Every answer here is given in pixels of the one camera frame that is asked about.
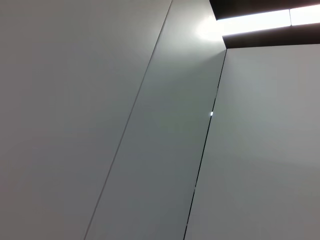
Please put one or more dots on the bright ceiling light panel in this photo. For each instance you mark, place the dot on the bright ceiling light panel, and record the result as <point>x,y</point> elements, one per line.
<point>255,22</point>
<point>305,15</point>

